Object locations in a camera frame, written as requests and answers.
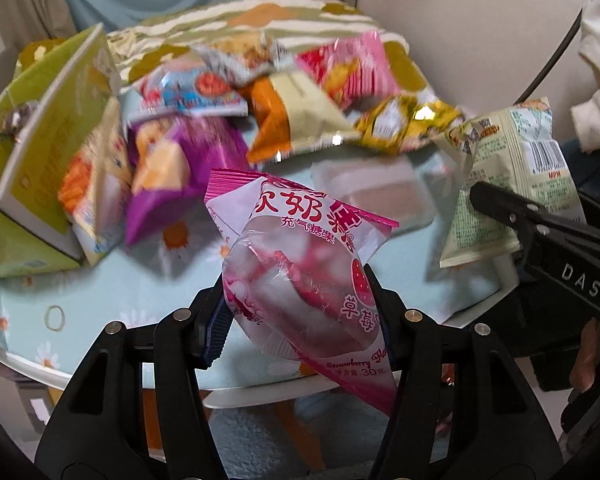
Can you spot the orange and white snack packet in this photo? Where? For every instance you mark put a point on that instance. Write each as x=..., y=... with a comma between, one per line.
x=90, y=195

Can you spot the yellow gold snack packet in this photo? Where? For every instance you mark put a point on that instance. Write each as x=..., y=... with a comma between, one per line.
x=400, y=125

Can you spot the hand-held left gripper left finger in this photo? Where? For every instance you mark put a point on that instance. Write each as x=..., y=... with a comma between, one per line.
x=216, y=322

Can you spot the green cardboard box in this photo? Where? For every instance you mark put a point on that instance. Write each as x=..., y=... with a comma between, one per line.
x=25, y=125

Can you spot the purple snack packet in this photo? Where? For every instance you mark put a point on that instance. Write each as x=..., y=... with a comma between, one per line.
x=195, y=160

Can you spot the silver brown snack wrapper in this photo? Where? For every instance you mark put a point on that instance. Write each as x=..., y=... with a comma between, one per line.
x=17, y=115

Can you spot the blue and red snack packet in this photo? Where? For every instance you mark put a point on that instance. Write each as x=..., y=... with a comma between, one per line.
x=190, y=90

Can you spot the pink and clear marshmallow packet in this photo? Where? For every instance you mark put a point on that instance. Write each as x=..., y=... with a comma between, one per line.
x=290, y=270

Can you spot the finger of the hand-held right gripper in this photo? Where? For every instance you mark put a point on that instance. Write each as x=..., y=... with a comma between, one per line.
x=520, y=222

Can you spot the clear mochi packet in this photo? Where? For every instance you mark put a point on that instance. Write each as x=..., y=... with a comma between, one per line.
x=375, y=192

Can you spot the grey and white snack packet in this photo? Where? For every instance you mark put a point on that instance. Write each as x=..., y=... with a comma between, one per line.
x=240, y=55

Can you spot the blue jeans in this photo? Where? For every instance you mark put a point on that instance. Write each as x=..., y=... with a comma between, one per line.
x=587, y=165

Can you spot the pale green snack packet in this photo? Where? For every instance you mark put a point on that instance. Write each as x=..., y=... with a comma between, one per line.
x=510, y=160

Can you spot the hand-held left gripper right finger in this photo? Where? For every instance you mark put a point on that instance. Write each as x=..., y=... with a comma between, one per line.
x=415, y=345

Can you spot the striped floral blanket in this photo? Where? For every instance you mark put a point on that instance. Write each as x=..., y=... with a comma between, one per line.
x=220, y=20

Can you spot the pink striped marshmallow packet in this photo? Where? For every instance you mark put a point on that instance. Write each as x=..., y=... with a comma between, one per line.
x=360, y=70

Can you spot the orange and cream snack packet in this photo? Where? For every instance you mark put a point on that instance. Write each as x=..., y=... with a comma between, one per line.
x=300, y=115

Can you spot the person's right hand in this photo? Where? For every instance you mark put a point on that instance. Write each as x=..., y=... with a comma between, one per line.
x=592, y=360

